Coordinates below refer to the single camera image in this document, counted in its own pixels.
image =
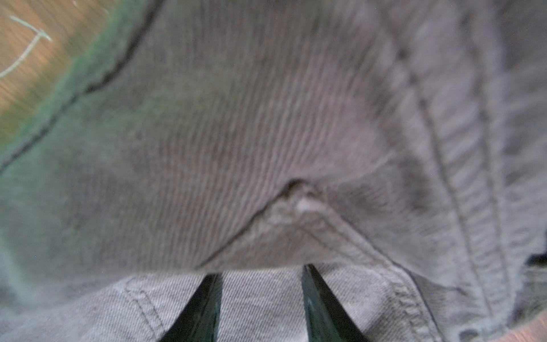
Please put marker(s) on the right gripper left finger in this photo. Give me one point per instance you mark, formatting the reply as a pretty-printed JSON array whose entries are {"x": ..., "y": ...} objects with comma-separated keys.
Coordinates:
[{"x": 199, "y": 320}]

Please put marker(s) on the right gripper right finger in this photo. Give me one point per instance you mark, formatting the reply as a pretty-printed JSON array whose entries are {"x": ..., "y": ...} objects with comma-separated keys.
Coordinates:
[{"x": 326, "y": 319}]

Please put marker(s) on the brown trousers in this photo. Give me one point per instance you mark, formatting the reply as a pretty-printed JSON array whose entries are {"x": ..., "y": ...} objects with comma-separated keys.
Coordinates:
[{"x": 397, "y": 146}]

